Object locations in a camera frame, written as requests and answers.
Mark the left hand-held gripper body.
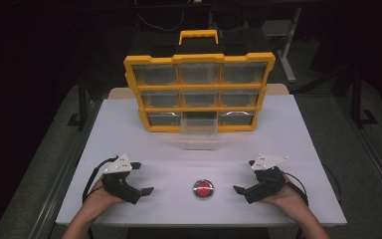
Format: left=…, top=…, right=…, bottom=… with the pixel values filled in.
left=100, top=152, right=143, bottom=205

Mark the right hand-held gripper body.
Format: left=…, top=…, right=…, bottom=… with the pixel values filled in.
left=244, top=152, right=289, bottom=205

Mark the red round metal tin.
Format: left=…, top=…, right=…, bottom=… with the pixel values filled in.
left=192, top=178, right=215, bottom=200

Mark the clear plastic drawer box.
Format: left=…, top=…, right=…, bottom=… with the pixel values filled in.
left=178, top=117, right=219, bottom=151

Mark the yellow drawer organizer cabinet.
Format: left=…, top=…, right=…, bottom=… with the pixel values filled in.
left=123, top=29, right=277, bottom=133

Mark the person's left hand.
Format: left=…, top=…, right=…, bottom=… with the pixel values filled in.
left=89, top=178, right=126, bottom=209

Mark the person's right hand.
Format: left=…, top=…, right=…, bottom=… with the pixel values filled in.
left=261, top=172, right=308, bottom=219

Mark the black metal stand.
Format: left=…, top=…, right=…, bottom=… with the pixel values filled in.
left=67, top=74, right=96, bottom=131
left=349, top=64, right=380, bottom=129

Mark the grid of small clear drawers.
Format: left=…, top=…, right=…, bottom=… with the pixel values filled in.
left=131, top=62, right=269, bottom=127

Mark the white metal desk leg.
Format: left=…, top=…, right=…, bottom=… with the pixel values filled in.
left=262, top=6, right=303, bottom=84

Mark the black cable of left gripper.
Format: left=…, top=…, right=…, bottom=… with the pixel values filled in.
left=82, top=154, right=119, bottom=204

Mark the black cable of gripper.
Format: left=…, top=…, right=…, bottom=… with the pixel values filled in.
left=82, top=154, right=119, bottom=204
left=281, top=170, right=309, bottom=207

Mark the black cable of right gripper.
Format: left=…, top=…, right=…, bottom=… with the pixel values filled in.
left=281, top=170, right=309, bottom=207

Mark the grey metal frame rail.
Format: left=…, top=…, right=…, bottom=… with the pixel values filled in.
left=36, top=99, right=104, bottom=239
left=336, top=96, right=382, bottom=208

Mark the thin hanging cable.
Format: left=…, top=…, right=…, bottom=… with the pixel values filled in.
left=135, top=9, right=187, bottom=33

